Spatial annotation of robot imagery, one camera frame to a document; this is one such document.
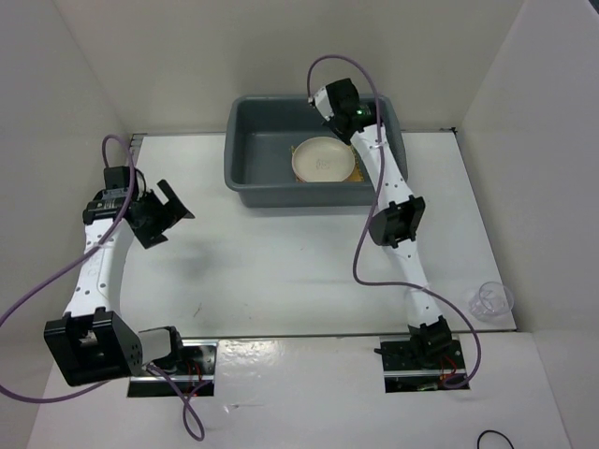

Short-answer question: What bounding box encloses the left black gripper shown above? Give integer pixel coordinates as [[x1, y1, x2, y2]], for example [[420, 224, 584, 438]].
[[134, 180, 194, 248]]

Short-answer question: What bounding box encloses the purple cable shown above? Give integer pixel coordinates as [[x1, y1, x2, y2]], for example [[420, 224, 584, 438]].
[[0, 134, 212, 442], [305, 54, 485, 391]]

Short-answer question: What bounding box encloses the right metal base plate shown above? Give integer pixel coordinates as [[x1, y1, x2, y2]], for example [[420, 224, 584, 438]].
[[373, 336, 467, 393]]

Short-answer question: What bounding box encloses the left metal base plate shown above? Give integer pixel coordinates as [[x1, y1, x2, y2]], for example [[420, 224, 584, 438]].
[[127, 338, 218, 398]]

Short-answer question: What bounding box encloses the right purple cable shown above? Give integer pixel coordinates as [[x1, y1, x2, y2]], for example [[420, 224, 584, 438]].
[[305, 54, 485, 391]]

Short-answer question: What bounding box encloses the yellow bamboo mat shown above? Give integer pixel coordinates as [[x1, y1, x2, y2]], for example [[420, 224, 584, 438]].
[[289, 144, 366, 184]]

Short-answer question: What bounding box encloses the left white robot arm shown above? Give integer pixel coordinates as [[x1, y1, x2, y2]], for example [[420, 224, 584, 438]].
[[44, 166, 194, 386]]

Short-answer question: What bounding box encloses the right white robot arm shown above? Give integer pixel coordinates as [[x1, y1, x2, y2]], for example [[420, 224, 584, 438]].
[[313, 79, 452, 368]]

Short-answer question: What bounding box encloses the metal base plate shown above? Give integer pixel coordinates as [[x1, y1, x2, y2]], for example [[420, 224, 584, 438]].
[[373, 336, 467, 393], [127, 338, 218, 398]]

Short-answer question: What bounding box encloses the grey plastic bin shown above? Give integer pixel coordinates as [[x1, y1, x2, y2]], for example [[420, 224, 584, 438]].
[[223, 94, 410, 210]]

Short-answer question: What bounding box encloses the white bowl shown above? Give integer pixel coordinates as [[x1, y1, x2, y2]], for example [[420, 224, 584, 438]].
[[290, 135, 357, 184]]

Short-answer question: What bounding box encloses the aluminium table edge rail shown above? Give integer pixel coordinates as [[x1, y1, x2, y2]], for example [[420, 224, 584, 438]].
[[129, 134, 145, 162]]

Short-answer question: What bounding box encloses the black cable loop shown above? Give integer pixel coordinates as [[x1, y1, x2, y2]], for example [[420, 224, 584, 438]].
[[477, 429, 515, 449]]

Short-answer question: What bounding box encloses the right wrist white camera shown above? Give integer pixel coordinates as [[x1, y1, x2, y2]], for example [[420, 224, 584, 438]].
[[308, 86, 334, 121]]

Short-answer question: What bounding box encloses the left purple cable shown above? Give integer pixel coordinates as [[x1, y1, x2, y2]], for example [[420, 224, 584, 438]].
[[0, 134, 212, 442]]

